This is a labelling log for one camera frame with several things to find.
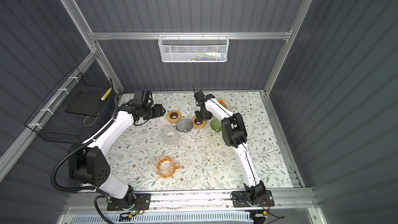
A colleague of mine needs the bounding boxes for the green glass dripper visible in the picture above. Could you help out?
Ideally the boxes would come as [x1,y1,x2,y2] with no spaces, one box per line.
[210,118,222,133]

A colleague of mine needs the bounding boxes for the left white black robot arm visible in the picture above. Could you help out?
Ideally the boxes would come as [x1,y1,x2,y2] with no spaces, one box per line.
[68,103,166,209]

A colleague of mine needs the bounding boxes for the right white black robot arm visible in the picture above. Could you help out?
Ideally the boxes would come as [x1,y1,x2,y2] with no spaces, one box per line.
[194,91,266,205]

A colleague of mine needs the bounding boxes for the grey glass dripper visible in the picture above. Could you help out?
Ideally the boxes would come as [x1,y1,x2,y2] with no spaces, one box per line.
[175,117,193,133]

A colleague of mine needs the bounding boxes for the orange coffee filter holder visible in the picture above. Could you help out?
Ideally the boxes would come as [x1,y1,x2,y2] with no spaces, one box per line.
[218,99,229,110]

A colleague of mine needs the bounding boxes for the clear frosted glass dripper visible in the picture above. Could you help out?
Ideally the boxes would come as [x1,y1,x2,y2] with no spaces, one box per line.
[163,125,180,146]

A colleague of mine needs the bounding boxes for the floral table mat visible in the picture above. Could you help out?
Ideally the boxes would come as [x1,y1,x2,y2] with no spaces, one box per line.
[106,92,294,191]

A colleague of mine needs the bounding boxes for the black foam pad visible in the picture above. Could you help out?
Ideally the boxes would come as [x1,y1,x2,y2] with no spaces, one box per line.
[65,92,105,117]

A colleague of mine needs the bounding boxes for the tubes in white basket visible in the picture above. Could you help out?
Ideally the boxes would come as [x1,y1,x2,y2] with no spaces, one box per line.
[184,52,227,62]

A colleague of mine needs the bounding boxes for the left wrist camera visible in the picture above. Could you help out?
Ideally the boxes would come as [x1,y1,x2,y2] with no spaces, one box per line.
[133,90,153,107]

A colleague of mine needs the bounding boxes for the white wire wall basket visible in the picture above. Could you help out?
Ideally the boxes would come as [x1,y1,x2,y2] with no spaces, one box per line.
[158,33,230,63]

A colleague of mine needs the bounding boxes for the black wire side basket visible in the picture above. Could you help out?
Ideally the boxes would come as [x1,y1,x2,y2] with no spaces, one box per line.
[25,67,115,144]

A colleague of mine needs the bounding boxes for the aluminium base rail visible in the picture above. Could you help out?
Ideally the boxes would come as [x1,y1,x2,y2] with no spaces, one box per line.
[61,188,319,215]

